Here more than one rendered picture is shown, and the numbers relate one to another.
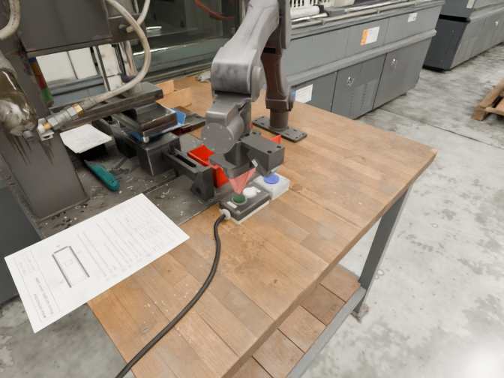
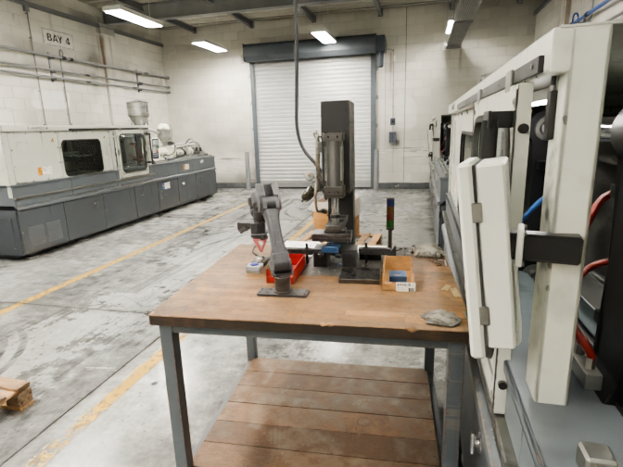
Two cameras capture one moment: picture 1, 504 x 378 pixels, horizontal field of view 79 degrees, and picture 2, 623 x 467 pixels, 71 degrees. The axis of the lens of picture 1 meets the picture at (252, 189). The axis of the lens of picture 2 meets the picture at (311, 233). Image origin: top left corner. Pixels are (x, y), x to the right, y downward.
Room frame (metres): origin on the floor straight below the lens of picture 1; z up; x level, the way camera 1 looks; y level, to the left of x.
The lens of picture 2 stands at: (2.35, -0.88, 1.53)
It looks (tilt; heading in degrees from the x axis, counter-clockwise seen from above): 14 degrees down; 147
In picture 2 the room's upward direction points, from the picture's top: 2 degrees counter-clockwise
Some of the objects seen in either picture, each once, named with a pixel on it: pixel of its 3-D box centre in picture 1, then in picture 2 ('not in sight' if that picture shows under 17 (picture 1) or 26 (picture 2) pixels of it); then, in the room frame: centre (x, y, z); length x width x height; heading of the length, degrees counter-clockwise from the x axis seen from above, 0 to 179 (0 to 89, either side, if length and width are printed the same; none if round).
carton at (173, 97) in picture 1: (154, 101); (399, 273); (1.12, 0.37, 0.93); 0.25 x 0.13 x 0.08; 136
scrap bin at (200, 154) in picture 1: (235, 151); (286, 267); (0.75, 0.05, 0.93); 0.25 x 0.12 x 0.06; 136
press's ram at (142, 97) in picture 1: (105, 82); (334, 211); (0.71, 0.34, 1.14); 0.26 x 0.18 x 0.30; 136
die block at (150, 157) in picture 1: (147, 145); (336, 256); (0.77, 0.30, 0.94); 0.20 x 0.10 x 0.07; 46
